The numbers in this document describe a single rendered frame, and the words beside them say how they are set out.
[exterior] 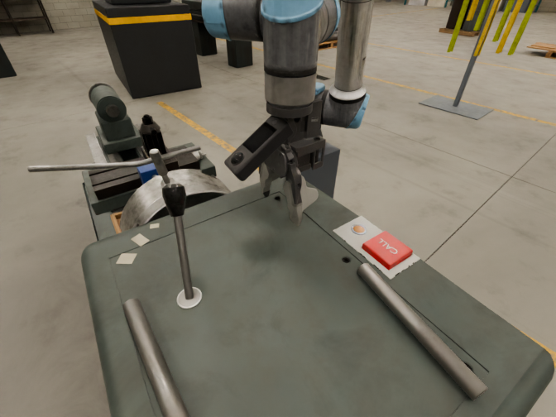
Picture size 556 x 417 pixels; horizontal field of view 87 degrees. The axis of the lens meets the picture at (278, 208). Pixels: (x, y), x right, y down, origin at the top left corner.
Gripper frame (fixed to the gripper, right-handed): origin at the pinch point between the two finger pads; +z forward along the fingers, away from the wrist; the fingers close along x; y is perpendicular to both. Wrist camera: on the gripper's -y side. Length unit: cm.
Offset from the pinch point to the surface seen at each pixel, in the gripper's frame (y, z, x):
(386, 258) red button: 8.1, 1.0, -19.6
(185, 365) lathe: -24.9, 2.2, -16.7
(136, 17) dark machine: 87, 15, 501
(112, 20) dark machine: 54, 17, 503
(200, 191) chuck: -8.4, 4.4, 19.8
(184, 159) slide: 6, 31, 85
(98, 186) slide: -30, 31, 83
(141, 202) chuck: -20.7, 6.5, 26.5
